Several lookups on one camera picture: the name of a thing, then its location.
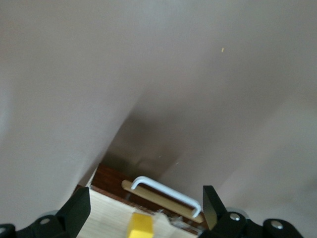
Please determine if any brown table cover cloth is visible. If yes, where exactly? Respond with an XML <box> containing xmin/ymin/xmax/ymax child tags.
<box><xmin>0</xmin><ymin>0</ymin><xmax>317</xmax><ymax>238</ymax></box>

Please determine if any wooden drawer with white handle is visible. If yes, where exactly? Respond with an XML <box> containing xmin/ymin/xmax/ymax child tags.
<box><xmin>75</xmin><ymin>162</ymin><xmax>206</xmax><ymax>238</ymax></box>

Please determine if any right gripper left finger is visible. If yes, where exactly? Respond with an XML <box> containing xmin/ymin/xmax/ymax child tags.
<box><xmin>31</xmin><ymin>187</ymin><xmax>92</xmax><ymax>238</ymax></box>

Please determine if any yellow cube block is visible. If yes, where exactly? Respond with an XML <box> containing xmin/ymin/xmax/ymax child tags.
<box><xmin>126</xmin><ymin>212</ymin><xmax>156</xmax><ymax>238</ymax></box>

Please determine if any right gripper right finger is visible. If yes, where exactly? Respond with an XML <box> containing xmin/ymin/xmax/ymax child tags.
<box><xmin>198</xmin><ymin>185</ymin><xmax>250</xmax><ymax>238</ymax></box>

